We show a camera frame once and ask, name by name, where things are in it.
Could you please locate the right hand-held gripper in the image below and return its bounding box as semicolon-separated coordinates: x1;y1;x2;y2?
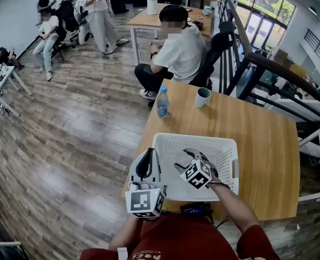
173;148;219;190

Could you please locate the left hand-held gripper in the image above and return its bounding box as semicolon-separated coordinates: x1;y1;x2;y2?
125;147;168;218

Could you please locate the white perforated plastic basket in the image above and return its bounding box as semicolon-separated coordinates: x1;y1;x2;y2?
151;133;239;202

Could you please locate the person's left forearm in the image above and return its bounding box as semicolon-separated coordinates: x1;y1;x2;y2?
108;215;144;251

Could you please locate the person's right forearm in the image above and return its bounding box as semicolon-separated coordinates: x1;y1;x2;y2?
208;183;260;234

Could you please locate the black waist device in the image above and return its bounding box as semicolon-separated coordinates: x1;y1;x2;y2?
180;202;212;216

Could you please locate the clear plastic water bottle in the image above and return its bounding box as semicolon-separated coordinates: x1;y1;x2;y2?
156;85;169;118

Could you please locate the pale green mug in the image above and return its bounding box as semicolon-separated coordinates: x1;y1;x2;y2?
195;87;211;108

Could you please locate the wooden table with white legs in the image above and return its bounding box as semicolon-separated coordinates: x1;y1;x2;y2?
121;79;301;222

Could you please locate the person's red shirt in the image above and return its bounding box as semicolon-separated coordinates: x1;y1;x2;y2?
80;214;281;260

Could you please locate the black office chair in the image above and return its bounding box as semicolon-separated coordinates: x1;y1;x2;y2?
51;0;79;62
189;21;236;90

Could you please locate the black metal railing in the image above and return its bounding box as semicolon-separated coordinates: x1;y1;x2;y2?
218;0;320;129

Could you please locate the long wooden desk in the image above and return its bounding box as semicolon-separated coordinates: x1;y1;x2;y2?
126;3;213;66

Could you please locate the white cylinder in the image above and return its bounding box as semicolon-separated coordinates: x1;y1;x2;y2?
146;0;158;15

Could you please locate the white desk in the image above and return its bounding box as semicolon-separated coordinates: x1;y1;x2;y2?
0;65;32;119

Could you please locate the tall glass window wall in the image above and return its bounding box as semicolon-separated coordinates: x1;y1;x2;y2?
238;0;296;50

